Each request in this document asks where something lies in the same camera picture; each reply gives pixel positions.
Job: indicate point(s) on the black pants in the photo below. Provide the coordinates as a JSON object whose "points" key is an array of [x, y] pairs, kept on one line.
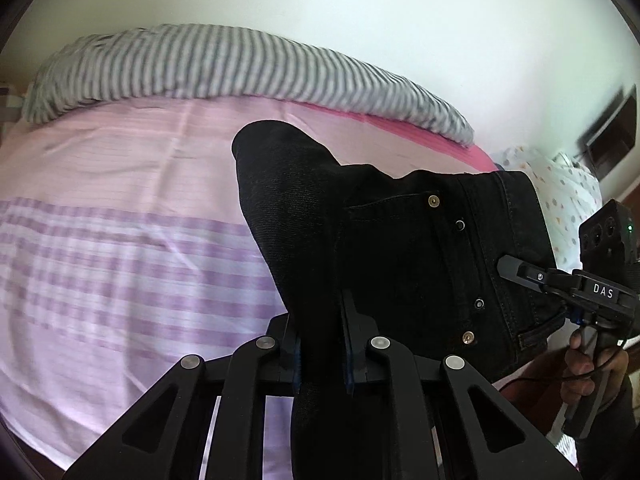
{"points": [[375, 240]]}

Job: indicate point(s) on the white dotted pillow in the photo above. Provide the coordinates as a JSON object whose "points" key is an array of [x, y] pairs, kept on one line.
{"points": [[565, 195]]}

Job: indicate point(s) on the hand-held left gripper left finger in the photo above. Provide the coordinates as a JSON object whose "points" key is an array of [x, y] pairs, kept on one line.
{"points": [[296, 365]]}

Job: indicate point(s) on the pink striped bed sheet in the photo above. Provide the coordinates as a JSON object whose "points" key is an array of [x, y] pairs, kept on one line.
{"points": [[125, 210]]}

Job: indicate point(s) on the grey striped pillow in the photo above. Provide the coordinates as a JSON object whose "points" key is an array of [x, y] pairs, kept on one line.
{"points": [[225, 65]]}

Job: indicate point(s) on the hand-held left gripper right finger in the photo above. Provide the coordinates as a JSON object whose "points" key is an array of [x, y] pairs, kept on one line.
{"points": [[351, 367]]}

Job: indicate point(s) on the person's right hand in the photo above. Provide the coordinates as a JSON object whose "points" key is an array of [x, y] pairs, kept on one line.
{"points": [[577, 370]]}

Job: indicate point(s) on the dark wall box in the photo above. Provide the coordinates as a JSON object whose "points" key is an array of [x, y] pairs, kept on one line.
{"points": [[612, 135]]}

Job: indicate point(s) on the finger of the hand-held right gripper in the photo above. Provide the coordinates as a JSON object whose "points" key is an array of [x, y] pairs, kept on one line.
{"points": [[520, 269]]}

